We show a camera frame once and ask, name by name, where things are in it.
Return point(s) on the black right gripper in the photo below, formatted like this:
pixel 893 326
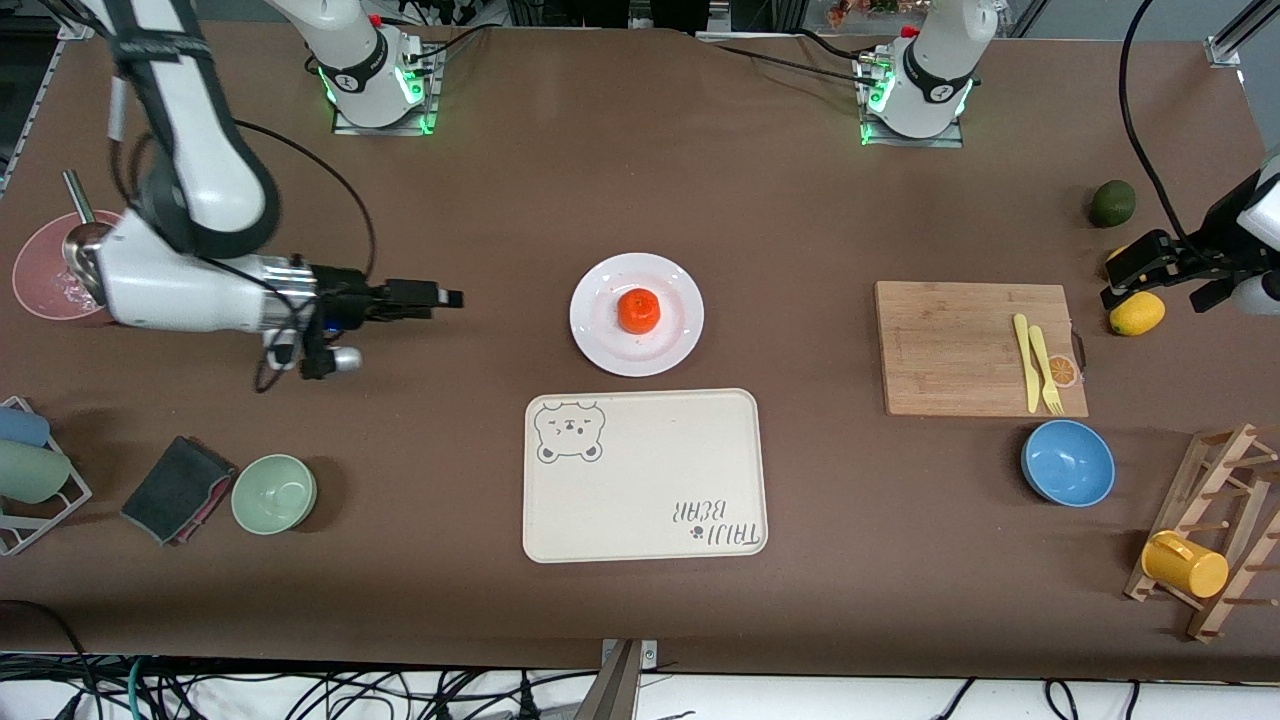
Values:
pixel 342 293

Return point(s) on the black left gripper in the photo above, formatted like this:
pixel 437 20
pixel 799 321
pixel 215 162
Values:
pixel 1212 237

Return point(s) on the white round plate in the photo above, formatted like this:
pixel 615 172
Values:
pixel 600 345

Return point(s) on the orange mandarin fruit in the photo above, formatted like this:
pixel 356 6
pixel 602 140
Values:
pixel 638 311

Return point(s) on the yellow lemon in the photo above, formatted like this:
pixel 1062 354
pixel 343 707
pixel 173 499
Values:
pixel 1140 316

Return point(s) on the dark green avocado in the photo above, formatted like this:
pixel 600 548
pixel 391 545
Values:
pixel 1112 203

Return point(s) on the round orange slice sticker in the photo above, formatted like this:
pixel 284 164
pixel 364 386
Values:
pixel 1062 371

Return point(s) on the yellow plastic fork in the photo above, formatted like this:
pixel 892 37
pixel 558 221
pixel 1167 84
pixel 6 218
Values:
pixel 1042 350

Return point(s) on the yellow plastic knife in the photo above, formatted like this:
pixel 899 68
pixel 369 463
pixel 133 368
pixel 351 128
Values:
pixel 1024 350

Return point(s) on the wooden peg mug rack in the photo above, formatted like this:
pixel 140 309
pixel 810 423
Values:
pixel 1215 480

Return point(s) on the blue bowl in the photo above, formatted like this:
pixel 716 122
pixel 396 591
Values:
pixel 1068 463

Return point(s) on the bamboo cutting board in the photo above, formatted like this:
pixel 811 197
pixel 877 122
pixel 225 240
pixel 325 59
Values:
pixel 950 350

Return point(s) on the pale green bowl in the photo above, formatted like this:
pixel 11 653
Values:
pixel 274 494

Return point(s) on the yellow mug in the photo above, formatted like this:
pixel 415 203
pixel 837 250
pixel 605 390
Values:
pixel 1185 565

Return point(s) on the cream tray with bear print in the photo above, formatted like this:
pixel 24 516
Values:
pixel 640 480

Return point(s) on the dark grey folded cloth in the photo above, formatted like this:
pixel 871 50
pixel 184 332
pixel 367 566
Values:
pixel 175 490

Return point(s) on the shiny metal scoop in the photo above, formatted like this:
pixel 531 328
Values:
pixel 80 250

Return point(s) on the pink bowl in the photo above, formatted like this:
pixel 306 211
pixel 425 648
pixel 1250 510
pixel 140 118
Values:
pixel 40 270

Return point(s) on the light blue cup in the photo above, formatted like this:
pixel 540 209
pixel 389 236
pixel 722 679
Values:
pixel 22 427

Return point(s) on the colourful background object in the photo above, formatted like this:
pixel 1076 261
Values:
pixel 860 8

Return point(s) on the pale green cup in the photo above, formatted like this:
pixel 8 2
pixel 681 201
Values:
pixel 30 472

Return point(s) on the grey metal bar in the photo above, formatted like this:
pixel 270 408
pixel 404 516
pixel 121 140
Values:
pixel 612 690

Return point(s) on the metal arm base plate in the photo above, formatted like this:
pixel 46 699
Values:
pixel 380 130
pixel 930 143

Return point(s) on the aluminium frame profile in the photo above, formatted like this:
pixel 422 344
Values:
pixel 1228 48
pixel 68 30

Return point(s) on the metal table edge bracket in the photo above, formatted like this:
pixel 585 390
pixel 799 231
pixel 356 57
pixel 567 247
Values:
pixel 648 652

